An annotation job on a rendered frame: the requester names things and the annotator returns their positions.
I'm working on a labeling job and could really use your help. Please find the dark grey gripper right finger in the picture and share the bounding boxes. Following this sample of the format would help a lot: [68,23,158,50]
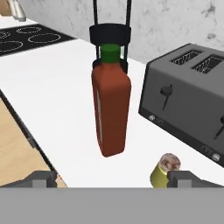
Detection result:
[166,170,221,189]

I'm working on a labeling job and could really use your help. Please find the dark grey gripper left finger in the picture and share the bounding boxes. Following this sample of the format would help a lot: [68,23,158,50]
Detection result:
[6,170,58,189]

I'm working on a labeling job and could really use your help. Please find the yellow shaker with clear lid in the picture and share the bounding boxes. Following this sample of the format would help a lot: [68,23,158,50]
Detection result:
[150,152,182,189]

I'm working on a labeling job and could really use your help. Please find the red condiment bottle green cap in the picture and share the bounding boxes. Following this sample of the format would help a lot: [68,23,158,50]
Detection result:
[91,43,132,158]

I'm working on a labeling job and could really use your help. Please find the dark grey toaster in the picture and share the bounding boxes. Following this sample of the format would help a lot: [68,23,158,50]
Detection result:
[138,42,224,168]

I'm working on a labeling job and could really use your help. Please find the black hob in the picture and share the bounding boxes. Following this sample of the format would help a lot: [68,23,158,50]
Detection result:
[0,24,77,58]

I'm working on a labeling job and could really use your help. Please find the cabinet drawer handle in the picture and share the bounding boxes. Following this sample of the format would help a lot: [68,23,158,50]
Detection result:
[26,136,38,150]

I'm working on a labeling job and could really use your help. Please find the black wire stand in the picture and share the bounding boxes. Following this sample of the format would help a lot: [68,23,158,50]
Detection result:
[88,0,133,74]

